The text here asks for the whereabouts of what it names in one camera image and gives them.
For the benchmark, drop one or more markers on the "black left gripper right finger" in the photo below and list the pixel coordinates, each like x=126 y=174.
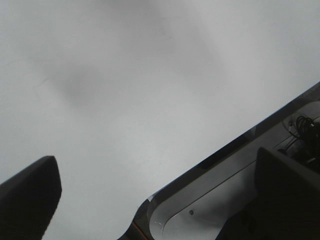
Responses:
x=288 y=196

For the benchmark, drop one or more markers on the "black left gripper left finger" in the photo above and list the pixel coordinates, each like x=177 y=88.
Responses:
x=29 y=199

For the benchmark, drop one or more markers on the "white robot base platform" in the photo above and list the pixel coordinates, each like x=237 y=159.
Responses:
x=196 y=205

